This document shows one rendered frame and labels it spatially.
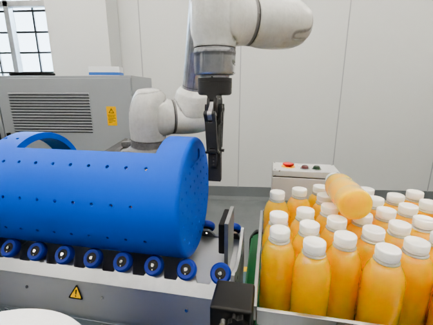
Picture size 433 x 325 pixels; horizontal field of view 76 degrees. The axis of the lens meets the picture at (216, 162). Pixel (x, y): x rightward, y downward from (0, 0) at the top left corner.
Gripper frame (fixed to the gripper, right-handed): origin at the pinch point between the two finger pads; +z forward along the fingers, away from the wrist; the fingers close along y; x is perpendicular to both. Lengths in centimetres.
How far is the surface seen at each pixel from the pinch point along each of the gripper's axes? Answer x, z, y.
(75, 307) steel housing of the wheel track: 30.0, 31.4, -15.7
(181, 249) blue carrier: 4.4, 14.1, -14.0
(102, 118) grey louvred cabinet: 114, 4, 133
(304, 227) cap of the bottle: -19.9, 8.5, -10.9
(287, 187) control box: -18.6, 12.0, 22.0
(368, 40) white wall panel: -114, -70, 287
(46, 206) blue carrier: 32.9, 6.0, -16.1
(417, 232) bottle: -43.3, 10.9, -3.9
